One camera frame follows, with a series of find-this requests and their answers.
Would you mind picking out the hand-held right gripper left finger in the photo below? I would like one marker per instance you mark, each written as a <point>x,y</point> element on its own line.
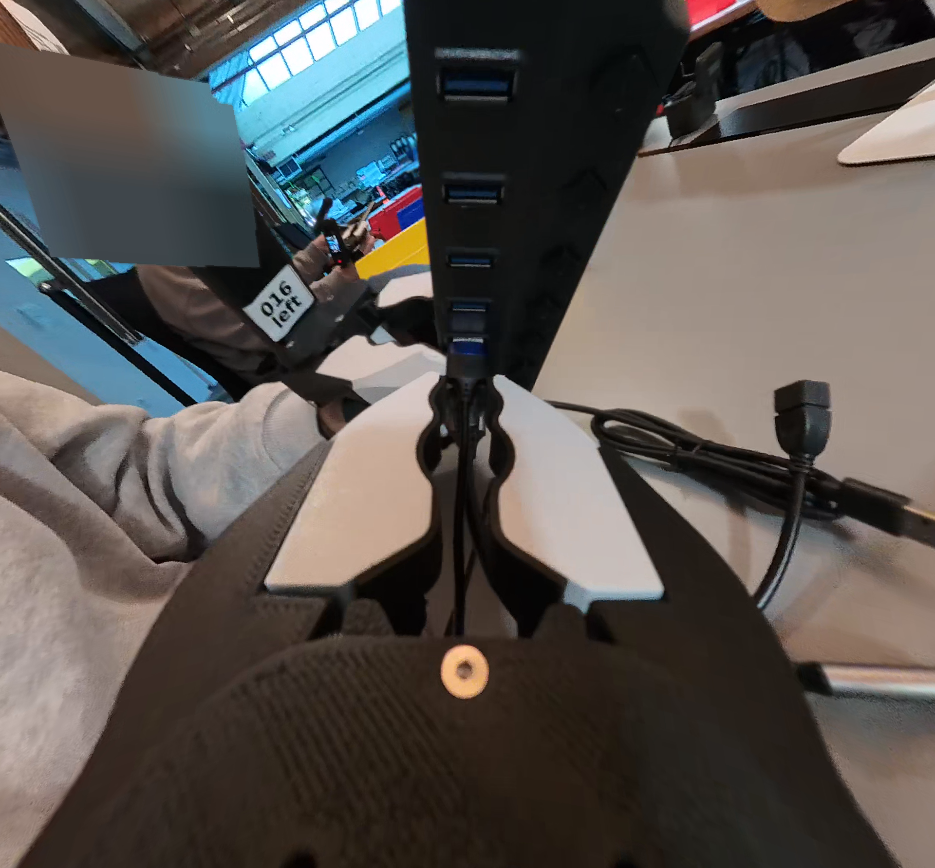
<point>358,503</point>

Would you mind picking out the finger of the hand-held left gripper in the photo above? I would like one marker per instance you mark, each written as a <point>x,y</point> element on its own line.
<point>409,287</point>
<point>387,371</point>

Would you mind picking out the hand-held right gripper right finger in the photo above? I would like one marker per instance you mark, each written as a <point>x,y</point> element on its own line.
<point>577,503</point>

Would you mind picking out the black USB hub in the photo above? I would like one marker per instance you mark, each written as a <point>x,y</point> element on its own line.
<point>562,189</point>

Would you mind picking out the person's left forearm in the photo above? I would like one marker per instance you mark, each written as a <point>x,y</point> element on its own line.
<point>146,459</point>

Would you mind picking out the person's left hand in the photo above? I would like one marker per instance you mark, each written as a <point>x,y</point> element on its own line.
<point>337,417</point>

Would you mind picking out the yellow storage bin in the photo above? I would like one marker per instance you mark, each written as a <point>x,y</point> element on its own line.
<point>402,254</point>

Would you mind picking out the red storage bin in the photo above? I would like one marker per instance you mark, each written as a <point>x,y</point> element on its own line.
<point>394,225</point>

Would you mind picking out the person's grey sweatshirt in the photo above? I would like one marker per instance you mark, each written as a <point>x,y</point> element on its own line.
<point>58,663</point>

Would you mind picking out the black box device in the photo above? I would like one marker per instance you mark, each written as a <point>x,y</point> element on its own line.
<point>690,94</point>

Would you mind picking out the silver metal rod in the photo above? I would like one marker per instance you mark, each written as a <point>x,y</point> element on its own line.
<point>876,679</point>

